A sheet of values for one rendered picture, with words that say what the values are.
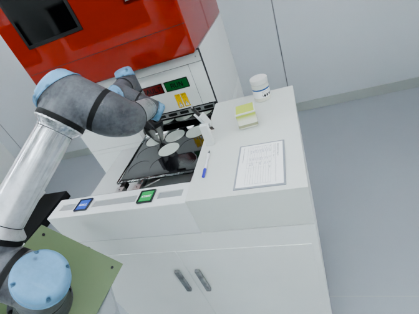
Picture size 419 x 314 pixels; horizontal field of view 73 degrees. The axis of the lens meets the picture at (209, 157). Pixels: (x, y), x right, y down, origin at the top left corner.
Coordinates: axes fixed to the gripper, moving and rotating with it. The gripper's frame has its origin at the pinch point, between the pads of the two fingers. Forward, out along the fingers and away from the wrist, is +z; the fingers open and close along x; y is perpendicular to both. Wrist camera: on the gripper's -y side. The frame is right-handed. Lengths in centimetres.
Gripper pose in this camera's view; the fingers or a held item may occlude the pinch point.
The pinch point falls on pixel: (161, 141)
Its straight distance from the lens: 133.3
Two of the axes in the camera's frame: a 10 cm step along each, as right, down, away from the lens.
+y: -5.9, -2.8, 7.5
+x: -7.4, 5.7, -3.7
